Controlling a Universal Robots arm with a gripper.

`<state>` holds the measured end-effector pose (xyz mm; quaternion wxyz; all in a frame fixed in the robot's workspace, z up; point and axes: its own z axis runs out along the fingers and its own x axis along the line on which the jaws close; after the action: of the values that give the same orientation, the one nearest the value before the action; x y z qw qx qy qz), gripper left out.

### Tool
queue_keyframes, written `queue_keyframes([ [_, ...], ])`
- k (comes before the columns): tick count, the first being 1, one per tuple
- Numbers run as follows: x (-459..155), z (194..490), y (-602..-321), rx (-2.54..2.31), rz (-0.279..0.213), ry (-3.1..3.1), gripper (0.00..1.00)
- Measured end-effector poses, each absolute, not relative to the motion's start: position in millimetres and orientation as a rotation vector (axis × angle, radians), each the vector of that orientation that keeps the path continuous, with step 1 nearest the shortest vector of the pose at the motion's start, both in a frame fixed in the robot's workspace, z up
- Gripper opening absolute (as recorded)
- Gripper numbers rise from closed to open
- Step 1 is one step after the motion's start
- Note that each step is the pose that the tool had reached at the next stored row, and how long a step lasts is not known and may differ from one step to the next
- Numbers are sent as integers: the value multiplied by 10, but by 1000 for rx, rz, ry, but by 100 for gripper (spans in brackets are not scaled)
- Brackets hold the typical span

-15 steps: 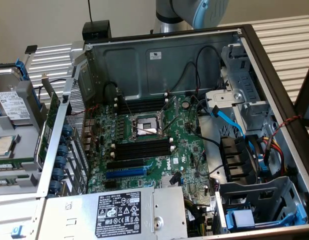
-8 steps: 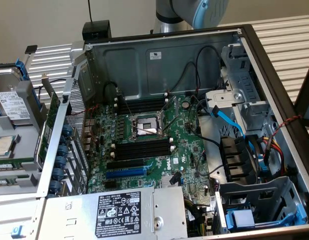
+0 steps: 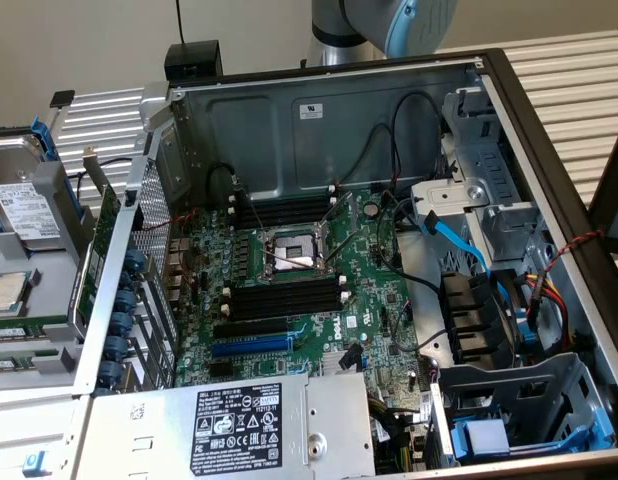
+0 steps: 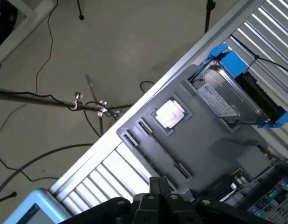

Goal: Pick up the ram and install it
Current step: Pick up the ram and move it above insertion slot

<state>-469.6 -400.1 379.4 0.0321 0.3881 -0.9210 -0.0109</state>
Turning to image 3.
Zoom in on green Dell motherboard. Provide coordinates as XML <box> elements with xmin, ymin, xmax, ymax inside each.
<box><xmin>171</xmin><ymin>187</ymin><xmax>440</xmax><ymax>401</ymax></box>

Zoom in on grey parts rack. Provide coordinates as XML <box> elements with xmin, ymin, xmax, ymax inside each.
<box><xmin>0</xmin><ymin>89</ymin><xmax>99</xmax><ymax>397</ymax></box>

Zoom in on metal network port stack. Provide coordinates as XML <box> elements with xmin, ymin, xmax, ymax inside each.
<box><xmin>163</xmin><ymin>261</ymin><xmax>189</xmax><ymax>287</ymax></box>
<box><xmin>165</xmin><ymin>238</ymin><xmax>191</xmax><ymax>263</ymax></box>

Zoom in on black power supply label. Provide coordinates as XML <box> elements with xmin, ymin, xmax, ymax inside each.
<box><xmin>189</xmin><ymin>383</ymin><xmax>284</xmax><ymax>477</ymax></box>

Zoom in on blue SATA wire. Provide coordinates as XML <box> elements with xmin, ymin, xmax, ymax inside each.
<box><xmin>422</xmin><ymin>209</ymin><xmax>513</xmax><ymax>314</ymax></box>

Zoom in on RAM slot white latches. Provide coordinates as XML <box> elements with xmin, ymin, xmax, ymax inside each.
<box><xmin>219</xmin><ymin>273</ymin><xmax>350</xmax><ymax>307</ymax></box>
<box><xmin>218</xmin><ymin>290</ymin><xmax>352</xmax><ymax>322</ymax></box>
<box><xmin>227</xmin><ymin>184</ymin><xmax>338</xmax><ymax>207</ymax></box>
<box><xmin>226</xmin><ymin>196</ymin><xmax>339</xmax><ymax>219</ymax></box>

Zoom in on open black PC case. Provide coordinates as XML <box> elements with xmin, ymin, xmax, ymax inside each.
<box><xmin>63</xmin><ymin>47</ymin><xmax>618</xmax><ymax>480</ymax></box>

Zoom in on silver metal disk bay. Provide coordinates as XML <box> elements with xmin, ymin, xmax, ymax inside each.
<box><xmin>408</xmin><ymin>84</ymin><xmax>558</xmax><ymax>274</ymax></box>

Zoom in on silver power supply box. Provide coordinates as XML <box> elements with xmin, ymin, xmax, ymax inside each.
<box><xmin>81</xmin><ymin>370</ymin><xmax>378</xmax><ymax>480</ymax></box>

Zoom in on black plastic fan shroud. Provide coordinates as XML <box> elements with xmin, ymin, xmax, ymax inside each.
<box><xmin>440</xmin><ymin>271</ymin><xmax>518</xmax><ymax>367</ymax></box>

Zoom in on blue round card latch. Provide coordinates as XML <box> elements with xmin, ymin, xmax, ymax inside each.
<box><xmin>109</xmin><ymin>312</ymin><xmax>134</xmax><ymax>337</ymax></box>
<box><xmin>96</xmin><ymin>360</ymin><xmax>125</xmax><ymax>387</ymax></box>
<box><xmin>123</xmin><ymin>248</ymin><xmax>148</xmax><ymax>275</ymax></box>
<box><xmin>105</xmin><ymin>335</ymin><xmax>131</xmax><ymax>362</ymax></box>
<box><xmin>111</xmin><ymin>288</ymin><xmax>139</xmax><ymax>314</ymax></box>

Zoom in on metal socket cover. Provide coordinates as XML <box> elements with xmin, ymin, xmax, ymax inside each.
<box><xmin>318</xmin><ymin>191</ymin><xmax>364</xmax><ymax>269</ymax></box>

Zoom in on small blue latch block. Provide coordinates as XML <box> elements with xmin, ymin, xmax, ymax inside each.
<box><xmin>22</xmin><ymin>451</ymin><xmax>47</xmax><ymax>477</ymax></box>

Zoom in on dark flat panel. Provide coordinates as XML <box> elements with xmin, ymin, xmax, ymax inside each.
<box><xmin>587</xmin><ymin>110</ymin><xmax>618</xmax><ymax>257</ymax></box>

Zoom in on yellow red power wires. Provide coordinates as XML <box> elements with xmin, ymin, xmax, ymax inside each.
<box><xmin>522</xmin><ymin>271</ymin><xmax>576</xmax><ymax>353</ymax></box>

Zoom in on disk bay with blue rails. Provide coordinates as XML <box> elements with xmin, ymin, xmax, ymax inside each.
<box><xmin>427</xmin><ymin>351</ymin><xmax>618</xmax><ymax>467</ymax></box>

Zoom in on silver CPU chip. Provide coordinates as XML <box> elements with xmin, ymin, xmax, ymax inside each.
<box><xmin>0</xmin><ymin>271</ymin><xmax>31</xmax><ymax>315</ymax></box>

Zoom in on black flat cable plug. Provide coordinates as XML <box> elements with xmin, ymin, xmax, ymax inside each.
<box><xmin>340</xmin><ymin>343</ymin><xmax>365</xmax><ymax>372</ymax></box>

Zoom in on thin black table cable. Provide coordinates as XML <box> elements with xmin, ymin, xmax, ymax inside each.
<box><xmin>75</xmin><ymin>156</ymin><xmax>136</xmax><ymax>202</ymax></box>

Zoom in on thick black wire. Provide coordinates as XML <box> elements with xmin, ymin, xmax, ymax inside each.
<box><xmin>375</xmin><ymin>189</ymin><xmax>444</xmax><ymax>300</ymax></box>

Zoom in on hard disk with blue rails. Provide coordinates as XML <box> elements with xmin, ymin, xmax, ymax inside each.
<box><xmin>0</xmin><ymin>117</ymin><xmax>88</xmax><ymax>251</ymax></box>

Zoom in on black box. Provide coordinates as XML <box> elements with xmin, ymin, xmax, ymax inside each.
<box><xmin>163</xmin><ymin>40</ymin><xmax>225</xmax><ymax>84</ymax></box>

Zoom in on green graphics card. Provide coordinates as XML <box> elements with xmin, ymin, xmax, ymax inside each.
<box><xmin>70</xmin><ymin>144</ymin><xmax>124</xmax><ymax>342</ymax></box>

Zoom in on braided power wire bundle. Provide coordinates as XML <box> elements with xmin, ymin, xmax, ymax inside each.
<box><xmin>366</xmin><ymin>394</ymin><xmax>429</xmax><ymax>474</ymax></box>

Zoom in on black looped cable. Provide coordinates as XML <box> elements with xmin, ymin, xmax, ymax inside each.
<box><xmin>205</xmin><ymin>161</ymin><xmax>241</xmax><ymax>202</ymax></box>

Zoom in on blue expansion slot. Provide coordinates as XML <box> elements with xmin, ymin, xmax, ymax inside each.
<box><xmin>210</xmin><ymin>335</ymin><xmax>295</xmax><ymax>359</ymax></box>

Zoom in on metal CPU socket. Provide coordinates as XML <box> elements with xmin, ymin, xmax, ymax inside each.
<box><xmin>257</xmin><ymin>223</ymin><xmax>340</xmax><ymax>285</ymax></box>

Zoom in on silver finned chipset heatsink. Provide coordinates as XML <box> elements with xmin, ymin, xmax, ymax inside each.
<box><xmin>319</xmin><ymin>348</ymin><xmax>364</xmax><ymax>375</ymax></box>

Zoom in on thin metal locking lever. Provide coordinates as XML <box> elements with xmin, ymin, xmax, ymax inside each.
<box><xmin>263</xmin><ymin>247</ymin><xmax>320</xmax><ymax>271</ymax></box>
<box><xmin>241</xmin><ymin>187</ymin><xmax>273</xmax><ymax>241</ymax></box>

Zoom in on thin black wire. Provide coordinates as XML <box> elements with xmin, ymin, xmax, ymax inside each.
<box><xmin>336</xmin><ymin>122</ymin><xmax>405</xmax><ymax>201</ymax></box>
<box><xmin>391</xmin><ymin>90</ymin><xmax>447</xmax><ymax>181</ymax></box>

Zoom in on long black expansion slot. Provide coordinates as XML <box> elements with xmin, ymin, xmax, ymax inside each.
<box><xmin>212</xmin><ymin>318</ymin><xmax>291</xmax><ymax>340</ymax></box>

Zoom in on red black twisted wire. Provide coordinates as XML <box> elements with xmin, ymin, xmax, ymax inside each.
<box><xmin>137</xmin><ymin>208</ymin><xmax>201</xmax><ymax>301</ymax></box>
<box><xmin>537</xmin><ymin>227</ymin><xmax>609</xmax><ymax>282</ymax></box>

